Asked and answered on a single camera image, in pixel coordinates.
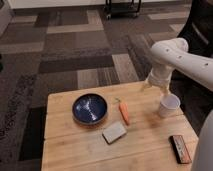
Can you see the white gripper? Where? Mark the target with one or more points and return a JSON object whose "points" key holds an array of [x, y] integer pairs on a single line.
{"points": [[160, 76]]}

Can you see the white ceramic cup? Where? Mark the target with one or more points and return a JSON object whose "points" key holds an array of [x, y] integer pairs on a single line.
{"points": [[168, 104]]}

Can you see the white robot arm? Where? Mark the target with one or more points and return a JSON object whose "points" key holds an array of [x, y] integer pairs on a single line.
{"points": [[170, 55]]}

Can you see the dark blue ceramic bowl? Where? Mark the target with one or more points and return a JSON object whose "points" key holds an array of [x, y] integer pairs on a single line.
{"points": [[89, 109]]}

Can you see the orange carrot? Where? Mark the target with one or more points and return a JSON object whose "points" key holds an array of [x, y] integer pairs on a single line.
{"points": [[124, 111]]}

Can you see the white rectangular sponge block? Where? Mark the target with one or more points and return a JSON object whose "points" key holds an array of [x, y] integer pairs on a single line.
{"points": [[113, 132]]}

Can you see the black office chair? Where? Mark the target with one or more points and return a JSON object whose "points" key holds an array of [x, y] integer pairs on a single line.
{"points": [[198, 29]]}

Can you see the black and red rectangular device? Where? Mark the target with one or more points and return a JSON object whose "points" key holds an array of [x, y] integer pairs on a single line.
{"points": [[180, 149]]}

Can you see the black wheeled cart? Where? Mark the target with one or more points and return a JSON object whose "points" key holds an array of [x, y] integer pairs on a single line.
{"points": [[118, 9]]}

